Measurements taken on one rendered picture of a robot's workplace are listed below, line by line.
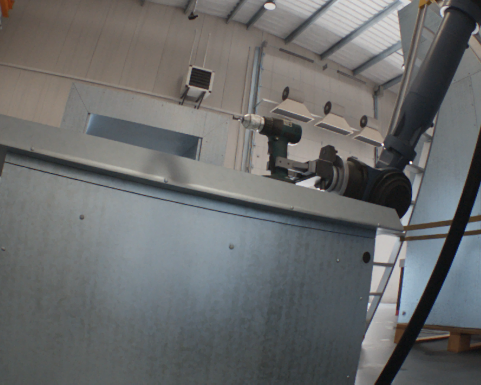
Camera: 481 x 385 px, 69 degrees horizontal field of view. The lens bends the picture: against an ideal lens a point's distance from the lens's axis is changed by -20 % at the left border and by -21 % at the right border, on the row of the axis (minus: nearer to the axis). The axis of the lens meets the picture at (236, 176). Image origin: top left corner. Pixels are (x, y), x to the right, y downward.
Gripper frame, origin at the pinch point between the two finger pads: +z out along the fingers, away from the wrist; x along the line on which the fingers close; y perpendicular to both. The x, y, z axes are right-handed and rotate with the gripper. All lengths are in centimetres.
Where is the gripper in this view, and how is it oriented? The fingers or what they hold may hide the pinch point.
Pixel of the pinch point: (278, 165)
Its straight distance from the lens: 113.6
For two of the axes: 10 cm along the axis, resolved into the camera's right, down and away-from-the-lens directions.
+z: -9.2, -2.0, -3.4
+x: -3.8, 1.8, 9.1
